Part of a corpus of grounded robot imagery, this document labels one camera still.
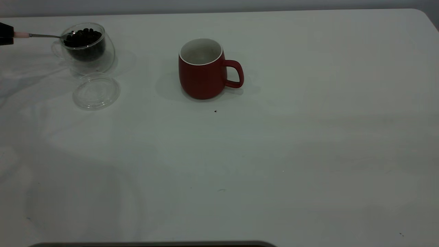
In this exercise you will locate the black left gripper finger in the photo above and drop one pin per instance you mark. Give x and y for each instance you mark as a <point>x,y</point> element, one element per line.
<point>6,41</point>
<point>6,31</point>

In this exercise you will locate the red ceramic mug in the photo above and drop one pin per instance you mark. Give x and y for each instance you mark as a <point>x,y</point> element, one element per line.
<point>202,80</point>

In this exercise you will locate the dark coffee beans pile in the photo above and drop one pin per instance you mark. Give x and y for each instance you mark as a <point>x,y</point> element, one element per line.
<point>85,39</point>

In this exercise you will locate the clear glass cup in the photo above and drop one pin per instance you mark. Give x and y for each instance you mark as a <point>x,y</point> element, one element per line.
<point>103,61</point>

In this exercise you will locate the clear glass lid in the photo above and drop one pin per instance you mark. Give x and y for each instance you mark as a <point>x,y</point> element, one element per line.
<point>96,92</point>

